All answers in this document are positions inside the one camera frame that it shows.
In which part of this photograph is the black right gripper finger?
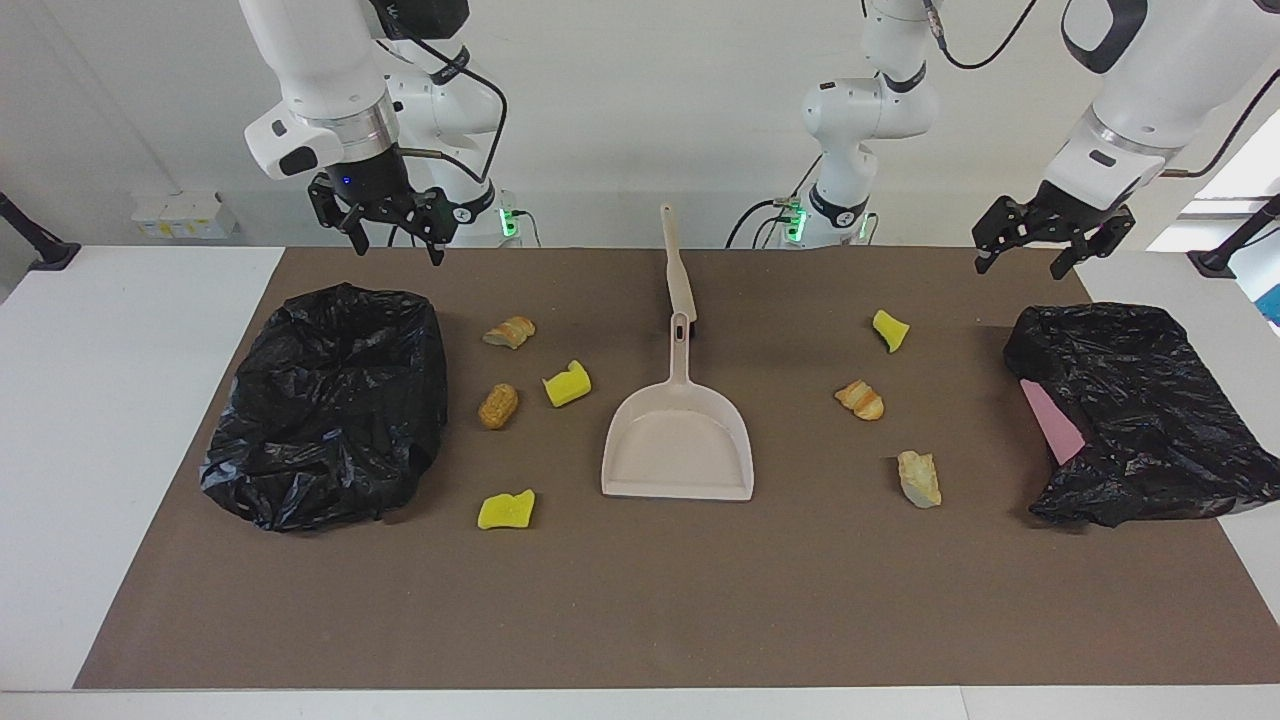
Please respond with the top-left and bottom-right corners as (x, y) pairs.
(308, 173), (369, 257)
(408, 186), (461, 267)

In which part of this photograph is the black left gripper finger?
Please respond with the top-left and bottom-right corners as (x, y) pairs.
(973, 196), (1033, 274)
(1050, 205), (1137, 281)

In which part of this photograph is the striped bread piece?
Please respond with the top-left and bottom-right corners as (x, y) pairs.
(834, 380), (886, 422)
(482, 315), (537, 350)

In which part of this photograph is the pale beige food chunk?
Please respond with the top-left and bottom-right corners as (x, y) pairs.
(897, 450), (943, 510)

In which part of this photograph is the beige plastic dustpan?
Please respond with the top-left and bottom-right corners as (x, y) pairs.
(600, 312), (755, 502)

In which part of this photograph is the black plastic trash bag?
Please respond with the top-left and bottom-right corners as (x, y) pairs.
(1003, 303), (1280, 529)

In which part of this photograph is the right black trash bag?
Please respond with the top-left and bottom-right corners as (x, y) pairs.
(198, 283), (449, 533)

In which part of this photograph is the black clamp stand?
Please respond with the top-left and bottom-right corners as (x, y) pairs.
(1187, 195), (1280, 279)
(0, 192), (81, 272)

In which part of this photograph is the brown table mat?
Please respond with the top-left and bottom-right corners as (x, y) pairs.
(73, 247), (1280, 691)

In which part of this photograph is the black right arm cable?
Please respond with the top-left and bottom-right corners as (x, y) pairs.
(372, 0), (509, 191)

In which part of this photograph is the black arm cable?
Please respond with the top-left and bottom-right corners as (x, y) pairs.
(925, 0), (1280, 181)
(372, 0), (509, 191)

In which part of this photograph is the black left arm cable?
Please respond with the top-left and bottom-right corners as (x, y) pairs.
(925, 0), (1280, 181)

